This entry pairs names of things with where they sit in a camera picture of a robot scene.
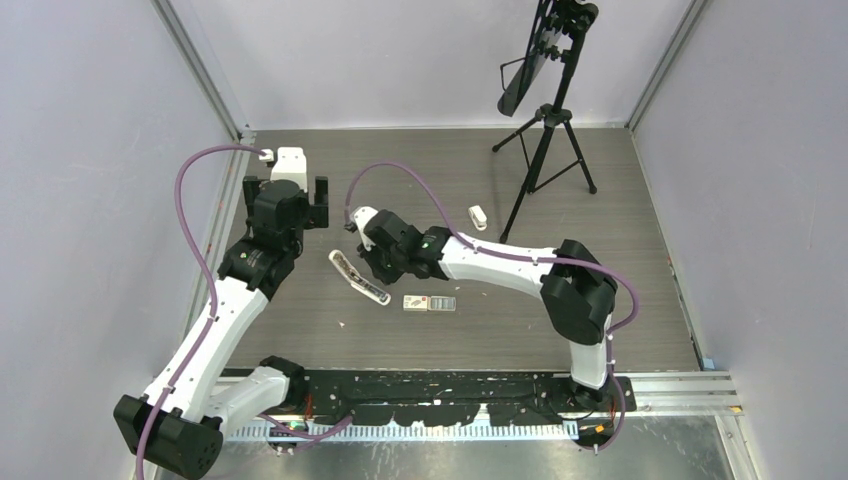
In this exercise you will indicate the aluminium cable duct rail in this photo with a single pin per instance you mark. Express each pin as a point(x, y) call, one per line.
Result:
point(260, 430)

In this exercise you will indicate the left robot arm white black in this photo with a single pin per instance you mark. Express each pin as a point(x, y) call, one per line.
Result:
point(179, 423)

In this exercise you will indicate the black tripod stand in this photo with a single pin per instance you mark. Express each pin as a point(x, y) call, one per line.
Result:
point(535, 137)

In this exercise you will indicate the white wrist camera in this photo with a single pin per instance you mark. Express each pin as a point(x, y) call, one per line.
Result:
point(361, 217)
point(291, 165)

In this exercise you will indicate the staple box tray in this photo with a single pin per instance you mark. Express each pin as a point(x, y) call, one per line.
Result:
point(441, 304)

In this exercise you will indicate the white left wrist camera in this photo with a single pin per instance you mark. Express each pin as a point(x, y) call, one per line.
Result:
point(291, 165)

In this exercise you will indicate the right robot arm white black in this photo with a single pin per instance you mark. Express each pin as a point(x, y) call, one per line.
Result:
point(578, 299)

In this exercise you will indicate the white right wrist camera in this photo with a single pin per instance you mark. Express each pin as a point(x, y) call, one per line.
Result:
point(361, 217)

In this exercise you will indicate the white staple remover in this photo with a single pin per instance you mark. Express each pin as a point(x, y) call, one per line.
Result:
point(478, 217)

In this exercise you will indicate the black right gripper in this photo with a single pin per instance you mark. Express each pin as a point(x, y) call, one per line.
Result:
point(389, 277)

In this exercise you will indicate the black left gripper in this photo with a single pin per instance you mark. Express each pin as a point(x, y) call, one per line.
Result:
point(315, 214)

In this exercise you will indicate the white staple box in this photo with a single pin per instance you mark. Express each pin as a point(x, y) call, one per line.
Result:
point(416, 303)

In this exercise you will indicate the black tablet on tripod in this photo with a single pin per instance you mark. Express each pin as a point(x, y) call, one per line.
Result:
point(558, 34)

